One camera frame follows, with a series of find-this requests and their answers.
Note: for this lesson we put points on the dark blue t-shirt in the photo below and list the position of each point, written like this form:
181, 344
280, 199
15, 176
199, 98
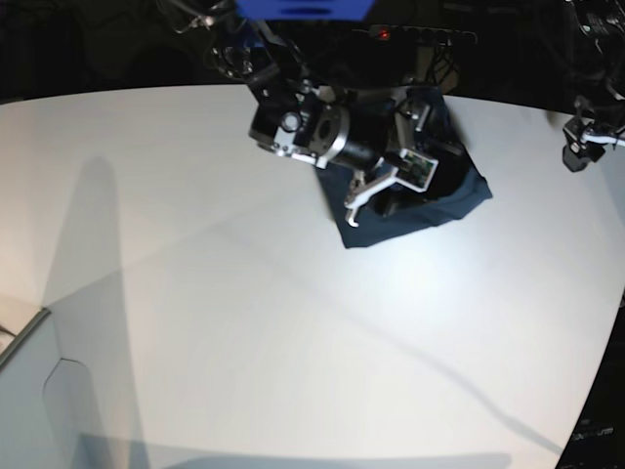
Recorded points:
373, 228

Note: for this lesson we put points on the blue plastic box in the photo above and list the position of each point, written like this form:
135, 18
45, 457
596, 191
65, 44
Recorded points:
305, 10

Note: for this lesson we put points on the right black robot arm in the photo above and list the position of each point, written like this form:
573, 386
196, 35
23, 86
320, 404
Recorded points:
341, 95

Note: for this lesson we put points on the black power strip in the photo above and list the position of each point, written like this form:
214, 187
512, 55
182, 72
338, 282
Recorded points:
423, 35

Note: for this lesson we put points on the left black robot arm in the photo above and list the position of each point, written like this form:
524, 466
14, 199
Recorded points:
602, 24

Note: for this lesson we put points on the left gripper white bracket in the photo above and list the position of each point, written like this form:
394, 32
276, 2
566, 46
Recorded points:
590, 131

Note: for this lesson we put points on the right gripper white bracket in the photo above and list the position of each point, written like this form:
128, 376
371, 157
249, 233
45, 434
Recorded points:
419, 161

